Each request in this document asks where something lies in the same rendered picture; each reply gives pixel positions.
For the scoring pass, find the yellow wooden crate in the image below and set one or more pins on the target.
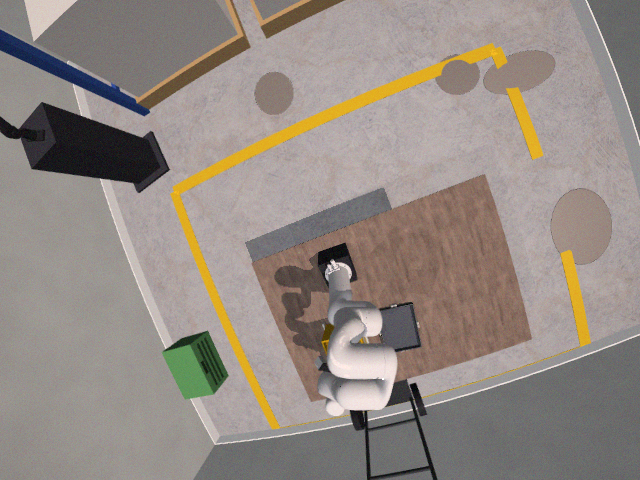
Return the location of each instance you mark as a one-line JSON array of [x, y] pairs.
[[327, 332]]

